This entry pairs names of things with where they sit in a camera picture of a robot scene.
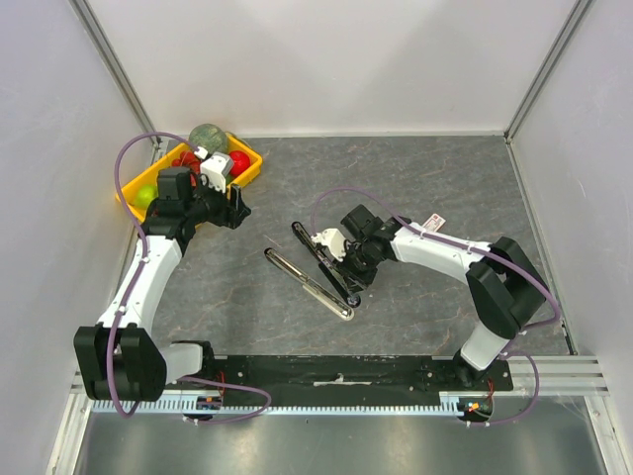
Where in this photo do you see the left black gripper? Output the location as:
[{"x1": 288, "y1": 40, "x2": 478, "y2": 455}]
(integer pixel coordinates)
[{"x1": 184, "y1": 172, "x2": 250, "y2": 230}]

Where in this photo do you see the white black stapler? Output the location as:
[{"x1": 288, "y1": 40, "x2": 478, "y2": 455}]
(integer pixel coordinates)
[{"x1": 263, "y1": 247, "x2": 354, "y2": 322}]

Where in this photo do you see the red white staple box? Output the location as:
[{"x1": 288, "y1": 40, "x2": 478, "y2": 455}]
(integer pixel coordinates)
[{"x1": 423, "y1": 214, "x2": 446, "y2": 232}]

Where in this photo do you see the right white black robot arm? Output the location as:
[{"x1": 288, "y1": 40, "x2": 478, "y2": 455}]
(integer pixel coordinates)
[{"x1": 325, "y1": 205, "x2": 553, "y2": 390}]

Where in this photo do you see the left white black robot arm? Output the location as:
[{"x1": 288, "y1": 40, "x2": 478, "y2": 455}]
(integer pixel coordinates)
[{"x1": 73, "y1": 167, "x2": 251, "y2": 404}]

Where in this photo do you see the red apple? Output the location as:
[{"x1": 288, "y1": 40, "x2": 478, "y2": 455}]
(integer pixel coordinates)
[{"x1": 228, "y1": 150, "x2": 250, "y2": 177}]

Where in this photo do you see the red peach cluster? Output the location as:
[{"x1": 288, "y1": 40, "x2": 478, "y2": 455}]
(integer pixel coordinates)
[{"x1": 171, "y1": 150, "x2": 201, "y2": 173}]

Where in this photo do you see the green melon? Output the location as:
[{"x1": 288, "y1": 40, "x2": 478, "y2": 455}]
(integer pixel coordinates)
[{"x1": 188, "y1": 124, "x2": 228, "y2": 153}]

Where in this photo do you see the light green lime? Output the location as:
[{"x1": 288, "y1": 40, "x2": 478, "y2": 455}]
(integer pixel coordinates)
[{"x1": 133, "y1": 184, "x2": 158, "y2": 210}]

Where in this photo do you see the yellow plastic tray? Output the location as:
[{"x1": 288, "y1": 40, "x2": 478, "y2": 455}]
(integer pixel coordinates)
[{"x1": 121, "y1": 135, "x2": 263, "y2": 223}]

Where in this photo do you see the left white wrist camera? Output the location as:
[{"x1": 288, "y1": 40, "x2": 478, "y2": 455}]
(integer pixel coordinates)
[{"x1": 194, "y1": 146, "x2": 233, "y2": 194}]

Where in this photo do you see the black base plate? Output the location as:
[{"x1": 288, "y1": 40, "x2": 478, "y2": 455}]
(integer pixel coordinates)
[{"x1": 193, "y1": 355, "x2": 513, "y2": 409}]

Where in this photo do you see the slotted cable duct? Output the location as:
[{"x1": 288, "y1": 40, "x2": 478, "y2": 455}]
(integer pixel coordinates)
[{"x1": 91, "y1": 391, "x2": 496, "y2": 417}]

